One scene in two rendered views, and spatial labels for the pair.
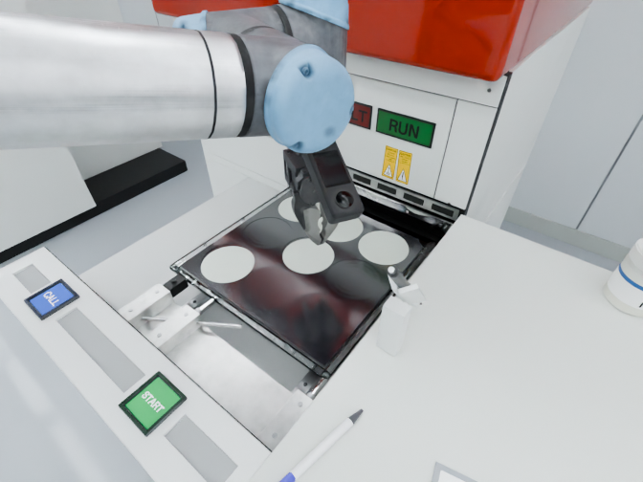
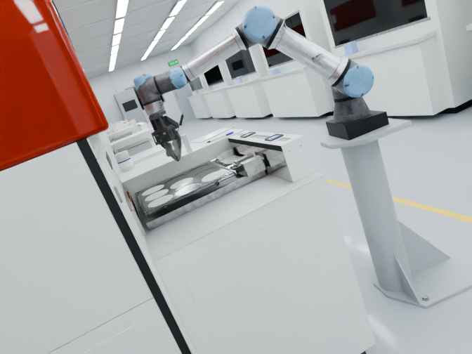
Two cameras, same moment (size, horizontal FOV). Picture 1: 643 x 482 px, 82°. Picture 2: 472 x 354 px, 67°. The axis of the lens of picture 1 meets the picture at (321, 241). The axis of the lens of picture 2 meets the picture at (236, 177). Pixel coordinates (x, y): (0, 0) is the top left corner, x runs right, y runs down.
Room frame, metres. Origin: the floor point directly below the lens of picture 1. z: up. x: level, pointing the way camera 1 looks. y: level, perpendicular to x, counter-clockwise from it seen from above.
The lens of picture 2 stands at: (1.53, 1.05, 1.24)
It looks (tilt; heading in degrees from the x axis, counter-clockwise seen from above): 16 degrees down; 217
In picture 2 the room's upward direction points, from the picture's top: 21 degrees counter-clockwise
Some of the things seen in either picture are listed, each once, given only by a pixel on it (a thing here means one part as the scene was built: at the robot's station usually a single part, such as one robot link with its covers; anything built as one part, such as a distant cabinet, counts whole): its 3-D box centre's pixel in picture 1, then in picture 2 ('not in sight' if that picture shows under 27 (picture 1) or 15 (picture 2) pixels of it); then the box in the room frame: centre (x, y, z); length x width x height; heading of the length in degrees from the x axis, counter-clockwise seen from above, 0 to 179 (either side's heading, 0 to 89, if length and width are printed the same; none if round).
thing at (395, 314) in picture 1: (402, 306); (181, 140); (0.29, -0.10, 1.03); 0.06 x 0.04 x 0.13; 143
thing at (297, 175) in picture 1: (314, 157); (162, 128); (0.49, 0.01, 1.13); 0.09 x 0.08 x 0.12; 22
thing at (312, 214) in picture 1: (306, 218); (176, 150); (0.48, 0.02, 1.03); 0.06 x 0.03 x 0.09; 22
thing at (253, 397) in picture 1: (210, 365); (239, 164); (0.31, 0.17, 0.87); 0.36 x 0.08 x 0.03; 53
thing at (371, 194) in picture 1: (359, 203); (133, 208); (0.70, -0.09, 0.89); 0.44 x 0.02 x 0.10; 53
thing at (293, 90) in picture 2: not in sight; (301, 58); (-4.94, -1.45, 1.00); 1.80 x 1.08 x 2.00; 53
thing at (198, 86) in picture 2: not in sight; (205, 88); (-8.95, -6.69, 1.00); 1.80 x 1.08 x 2.00; 53
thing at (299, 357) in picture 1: (239, 314); (220, 166); (0.38, 0.14, 0.90); 0.38 x 0.01 x 0.01; 53
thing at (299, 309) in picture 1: (307, 254); (181, 184); (0.53, 0.03, 0.90); 0.34 x 0.34 x 0.01; 53
